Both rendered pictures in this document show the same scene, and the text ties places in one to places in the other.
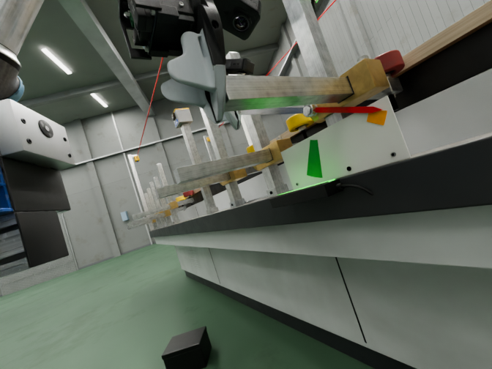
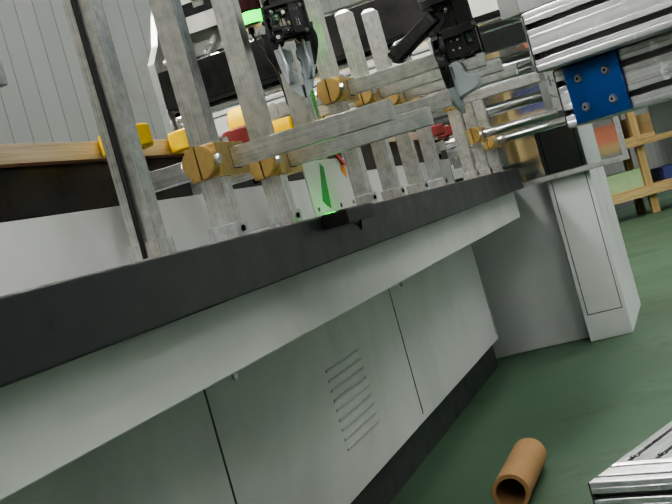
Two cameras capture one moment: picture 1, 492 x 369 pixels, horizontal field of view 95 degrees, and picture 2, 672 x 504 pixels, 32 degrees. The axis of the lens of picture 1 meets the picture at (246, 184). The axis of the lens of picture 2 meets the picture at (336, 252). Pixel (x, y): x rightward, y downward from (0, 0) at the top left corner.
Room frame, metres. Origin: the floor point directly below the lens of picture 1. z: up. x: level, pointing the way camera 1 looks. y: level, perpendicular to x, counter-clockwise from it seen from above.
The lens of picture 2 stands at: (1.86, 1.46, 0.68)
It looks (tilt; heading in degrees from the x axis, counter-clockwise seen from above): 1 degrees down; 230
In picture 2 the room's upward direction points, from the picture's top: 16 degrees counter-clockwise
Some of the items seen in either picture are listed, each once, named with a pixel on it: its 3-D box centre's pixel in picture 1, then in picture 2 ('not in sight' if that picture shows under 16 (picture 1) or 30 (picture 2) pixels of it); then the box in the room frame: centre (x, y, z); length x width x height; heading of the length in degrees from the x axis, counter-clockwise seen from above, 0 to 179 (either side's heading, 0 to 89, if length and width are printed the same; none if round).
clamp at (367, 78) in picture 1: (343, 95); not in sight; (0.42, -0.23, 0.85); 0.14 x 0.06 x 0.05; 32
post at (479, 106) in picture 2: not in sight; (480, 111); (-1.26, -1.28, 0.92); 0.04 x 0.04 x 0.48; 32
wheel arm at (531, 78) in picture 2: not in sight; (461, 99); (-0.88, -1.01, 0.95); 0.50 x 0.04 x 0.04; 122
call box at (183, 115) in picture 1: (182, 118); not in sight; (1.08, 0.19, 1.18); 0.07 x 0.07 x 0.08; 32
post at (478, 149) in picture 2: not in sight; (472, 125); (-1.05, -1.14, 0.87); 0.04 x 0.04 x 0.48; 32
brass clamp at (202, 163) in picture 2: (230, 175); (215, 162); (0.84, 0.04, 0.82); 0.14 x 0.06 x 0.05; 32
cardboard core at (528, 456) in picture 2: not in sight; (520, 472); (-0.01, -0.34, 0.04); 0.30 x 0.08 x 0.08; 32
